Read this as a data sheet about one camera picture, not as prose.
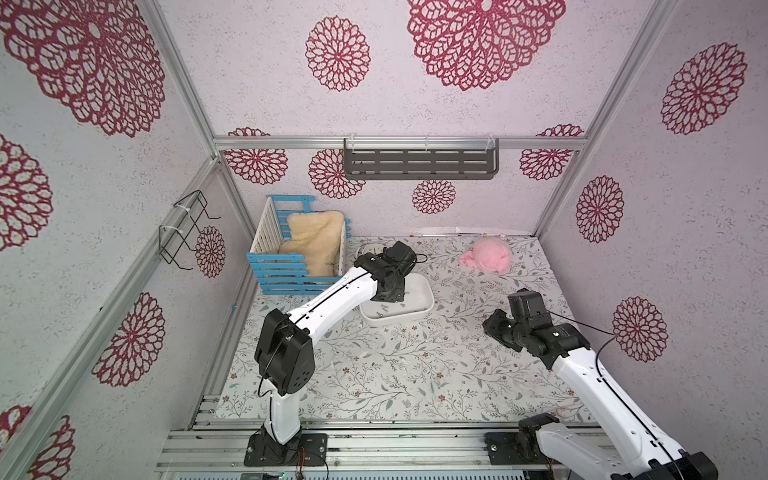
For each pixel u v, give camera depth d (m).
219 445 0.75
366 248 1.12
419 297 1.05
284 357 0.47
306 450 0.73
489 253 1.05
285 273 0.98
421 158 0.94
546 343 0.53
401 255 0.66
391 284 0.62
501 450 0.73
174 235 0.74
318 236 1.09
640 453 0.40
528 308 0.59
